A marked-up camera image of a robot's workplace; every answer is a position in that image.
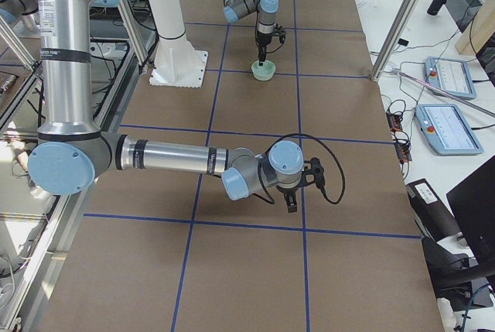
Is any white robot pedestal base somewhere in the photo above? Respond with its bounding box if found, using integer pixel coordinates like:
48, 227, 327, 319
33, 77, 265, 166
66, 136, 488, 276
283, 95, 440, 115
148, 0, 208, 88

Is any black monitor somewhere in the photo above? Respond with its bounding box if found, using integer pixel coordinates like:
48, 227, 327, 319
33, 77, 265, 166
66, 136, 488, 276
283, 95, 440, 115
447, 157, 494, 262

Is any black cardboard box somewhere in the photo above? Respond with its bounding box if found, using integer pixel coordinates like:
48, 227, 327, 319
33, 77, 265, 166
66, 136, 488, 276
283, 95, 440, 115
405, 179, 461, 241

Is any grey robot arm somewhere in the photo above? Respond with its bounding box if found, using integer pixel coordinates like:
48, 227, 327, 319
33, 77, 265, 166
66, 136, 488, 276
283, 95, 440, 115
223, 0, 285, 67
28, 0, 305, 213

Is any upper blue teach pendant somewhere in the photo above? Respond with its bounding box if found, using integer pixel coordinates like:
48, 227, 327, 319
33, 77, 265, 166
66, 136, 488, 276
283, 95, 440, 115
424, 56, 476, 100

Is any mint green bowl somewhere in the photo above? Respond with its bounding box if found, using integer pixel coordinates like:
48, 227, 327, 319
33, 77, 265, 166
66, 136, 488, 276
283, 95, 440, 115
251, 60, 276, 81

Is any aluminium frame post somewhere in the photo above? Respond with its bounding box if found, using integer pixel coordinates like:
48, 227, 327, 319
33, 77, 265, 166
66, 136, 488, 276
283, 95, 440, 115
370, 0, 418, 82

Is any left aluminium frame rack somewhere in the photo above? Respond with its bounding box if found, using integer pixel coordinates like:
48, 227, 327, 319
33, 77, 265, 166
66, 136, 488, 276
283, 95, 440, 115
0, 0, 159, 332

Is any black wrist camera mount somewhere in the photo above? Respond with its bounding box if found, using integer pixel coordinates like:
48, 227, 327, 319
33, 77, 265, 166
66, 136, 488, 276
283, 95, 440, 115
269, 24, 286, 54

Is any orange black electronics strip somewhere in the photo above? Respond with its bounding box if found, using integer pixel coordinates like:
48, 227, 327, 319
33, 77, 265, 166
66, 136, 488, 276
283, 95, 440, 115
386, 111, 411, 164

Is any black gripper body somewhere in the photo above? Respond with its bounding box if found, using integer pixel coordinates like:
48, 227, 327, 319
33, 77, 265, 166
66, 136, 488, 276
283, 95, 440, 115
255, 31, 271, 52
276, 185, 299, 200

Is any blue teach pendant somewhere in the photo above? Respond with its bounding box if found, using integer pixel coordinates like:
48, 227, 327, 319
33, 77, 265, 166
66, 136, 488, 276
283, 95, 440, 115
424, 56, 476, 100
415, 104, 483, 156

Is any lower blue teach pendant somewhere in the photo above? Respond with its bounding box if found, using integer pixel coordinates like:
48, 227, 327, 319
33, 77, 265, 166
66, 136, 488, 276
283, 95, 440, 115
415, 104, 483, 156

